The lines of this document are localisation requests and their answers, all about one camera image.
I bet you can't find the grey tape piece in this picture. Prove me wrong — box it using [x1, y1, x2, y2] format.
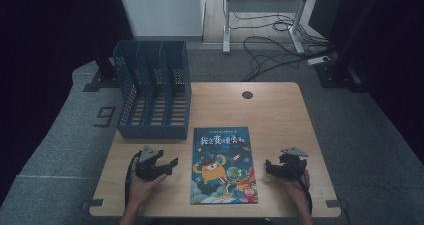
[325, 199, 348, 210]
[81, 198, 105, 210]

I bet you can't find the white metal desk stand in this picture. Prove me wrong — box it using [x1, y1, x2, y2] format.
[222, 0, 311, 55]

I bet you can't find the thin black floor cable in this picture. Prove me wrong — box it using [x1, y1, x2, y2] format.
[229, 11, 296, 31]

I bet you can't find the thick black floor cable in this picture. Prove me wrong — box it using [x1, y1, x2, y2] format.
[242, 35, 334, 83]

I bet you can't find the blue cartoon picture book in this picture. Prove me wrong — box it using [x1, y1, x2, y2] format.
[189, 126, 259, 205]

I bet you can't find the dark curtain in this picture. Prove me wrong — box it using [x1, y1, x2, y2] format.
[308, 0, 424, 166]
[0, 0, 134, 208]

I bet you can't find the white power strip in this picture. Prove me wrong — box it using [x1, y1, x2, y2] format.
[306, 55, 331, 67]

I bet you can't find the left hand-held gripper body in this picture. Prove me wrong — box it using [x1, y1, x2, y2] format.
[134, 144, 160, 182]

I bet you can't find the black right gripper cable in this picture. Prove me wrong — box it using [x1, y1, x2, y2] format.
[297, 168, 314, 217]

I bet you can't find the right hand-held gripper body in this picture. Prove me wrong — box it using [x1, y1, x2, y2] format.
[279, 147, 309, 182]

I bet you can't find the white panel board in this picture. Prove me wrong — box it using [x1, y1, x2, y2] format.
[116, 0, 206, 42]

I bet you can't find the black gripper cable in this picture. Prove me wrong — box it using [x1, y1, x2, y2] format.
[297, 168, 314, 217]
[124, 150, 142, 208]

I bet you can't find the blue plastic file rack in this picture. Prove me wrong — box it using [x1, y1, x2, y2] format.
[112, 39, 193, 140]

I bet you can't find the black stand base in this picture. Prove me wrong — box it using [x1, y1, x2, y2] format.
[314, 58, 366, 93]
[82, 58, 120, 93]

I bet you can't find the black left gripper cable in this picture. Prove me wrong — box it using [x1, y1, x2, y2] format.
[124, 150, 142, 208]

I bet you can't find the coiled black floor cable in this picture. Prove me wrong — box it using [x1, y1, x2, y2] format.
[272, 19, 295, 33]

